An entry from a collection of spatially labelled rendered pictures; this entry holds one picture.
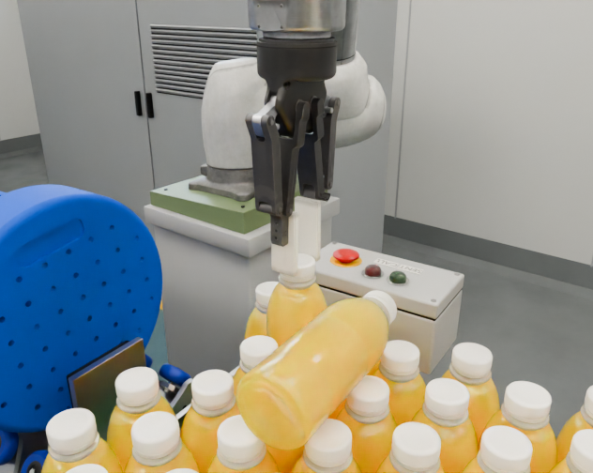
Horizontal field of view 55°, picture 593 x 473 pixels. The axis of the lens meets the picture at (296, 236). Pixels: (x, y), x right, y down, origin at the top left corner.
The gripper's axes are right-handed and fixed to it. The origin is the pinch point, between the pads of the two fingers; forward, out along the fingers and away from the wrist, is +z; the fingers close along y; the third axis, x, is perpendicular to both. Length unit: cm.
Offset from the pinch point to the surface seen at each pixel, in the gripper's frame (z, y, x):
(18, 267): 2.2, 18.4, -22.3
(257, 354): 9.5, 8.7, 1.1
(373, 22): -14, -173, -78
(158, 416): 9.6, 20.7, -0.4
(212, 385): 9.6, 14.9, 0.6
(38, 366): 14.5, 18.4, -22.2
